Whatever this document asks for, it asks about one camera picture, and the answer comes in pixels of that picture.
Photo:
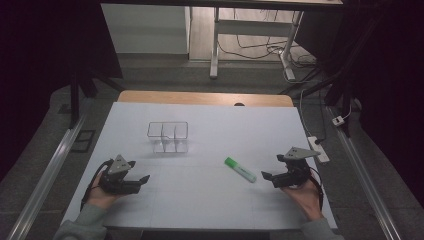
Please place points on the wooden table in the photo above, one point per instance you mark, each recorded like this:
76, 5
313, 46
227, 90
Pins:
200, 98

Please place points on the green highlighter pen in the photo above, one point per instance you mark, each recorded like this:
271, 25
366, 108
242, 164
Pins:
240, 169

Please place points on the person's left hand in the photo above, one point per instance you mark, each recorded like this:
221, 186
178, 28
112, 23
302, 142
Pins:
98, 197

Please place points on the clear plastic divided organizer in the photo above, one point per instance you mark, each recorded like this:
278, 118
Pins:
167, 141

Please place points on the white desk frame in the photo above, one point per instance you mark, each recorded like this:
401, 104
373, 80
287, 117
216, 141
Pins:
253, 28

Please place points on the black plug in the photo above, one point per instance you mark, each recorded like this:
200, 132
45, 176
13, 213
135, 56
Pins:
318, 141

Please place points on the white power strip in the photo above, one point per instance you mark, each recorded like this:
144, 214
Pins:
320, 152

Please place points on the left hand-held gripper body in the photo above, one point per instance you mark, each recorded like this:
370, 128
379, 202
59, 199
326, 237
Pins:
116, 183

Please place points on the black curtain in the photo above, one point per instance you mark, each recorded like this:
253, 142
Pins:
40, 50
393, 83

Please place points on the white table cover sheet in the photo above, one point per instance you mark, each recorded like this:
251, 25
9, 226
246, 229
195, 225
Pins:
200, 203

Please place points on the person's right hand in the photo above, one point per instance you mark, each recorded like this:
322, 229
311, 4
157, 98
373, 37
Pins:
306, 198

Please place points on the white cabinet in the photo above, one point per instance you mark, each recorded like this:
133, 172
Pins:
143, 28

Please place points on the aluminium rail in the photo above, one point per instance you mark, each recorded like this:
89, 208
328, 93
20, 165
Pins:
50, 166
363, 180

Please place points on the small white adapter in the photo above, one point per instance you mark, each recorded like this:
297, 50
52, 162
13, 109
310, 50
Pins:
338, 121

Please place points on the dark floor frame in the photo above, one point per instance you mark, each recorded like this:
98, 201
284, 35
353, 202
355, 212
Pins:
83, 141

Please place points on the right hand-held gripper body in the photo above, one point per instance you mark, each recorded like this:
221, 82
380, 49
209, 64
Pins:
295, 175

